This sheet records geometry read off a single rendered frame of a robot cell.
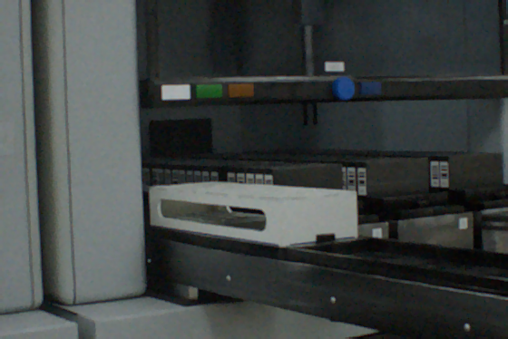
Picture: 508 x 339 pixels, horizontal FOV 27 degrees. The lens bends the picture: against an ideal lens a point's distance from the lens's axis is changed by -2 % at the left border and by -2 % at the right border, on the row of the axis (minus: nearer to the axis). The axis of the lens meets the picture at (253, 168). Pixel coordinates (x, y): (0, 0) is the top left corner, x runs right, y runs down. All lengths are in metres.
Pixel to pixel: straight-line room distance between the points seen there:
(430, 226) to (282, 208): 0.38
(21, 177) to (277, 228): 0.31
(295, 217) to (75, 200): 0.28
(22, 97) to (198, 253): 0.27
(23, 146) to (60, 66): 0.10
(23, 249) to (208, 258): 0.21
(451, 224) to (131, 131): 0.46
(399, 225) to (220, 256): 0.31
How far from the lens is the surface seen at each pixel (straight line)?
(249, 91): 1.31
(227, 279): 1.14
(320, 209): 1.10
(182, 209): 1.35
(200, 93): 1.28
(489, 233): 1.30
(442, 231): 1.43
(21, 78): 1.21
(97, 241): 1.25
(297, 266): 1.03
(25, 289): 1.22
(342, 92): 1.38
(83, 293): 1.25
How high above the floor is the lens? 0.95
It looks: 3 degrees down
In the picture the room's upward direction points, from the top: 2 degrees counter-clockwise
